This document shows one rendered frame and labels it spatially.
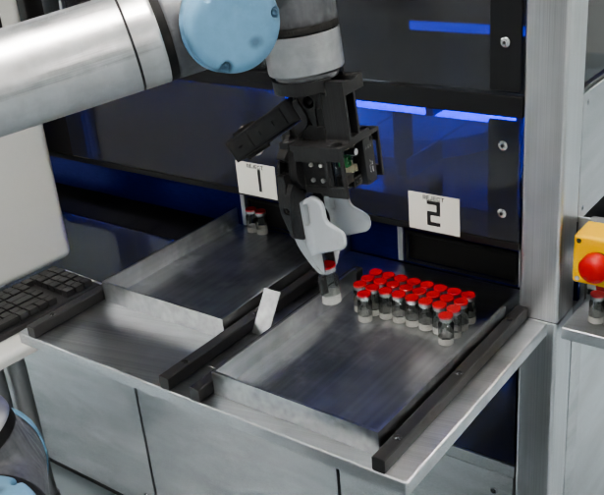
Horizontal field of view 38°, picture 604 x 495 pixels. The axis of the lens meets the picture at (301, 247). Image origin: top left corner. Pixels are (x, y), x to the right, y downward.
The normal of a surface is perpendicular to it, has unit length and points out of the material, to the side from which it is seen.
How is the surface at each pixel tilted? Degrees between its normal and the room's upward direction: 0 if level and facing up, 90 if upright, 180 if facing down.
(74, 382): 90
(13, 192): 90
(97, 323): 0
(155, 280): 0
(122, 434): 90
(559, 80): 90
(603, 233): 0
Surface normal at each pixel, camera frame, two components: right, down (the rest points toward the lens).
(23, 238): 0.77, 0.21
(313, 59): 0.19, 0.36
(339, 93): -0.57, 0.41
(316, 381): -0.08, -0.90
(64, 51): 0.18, -0.02
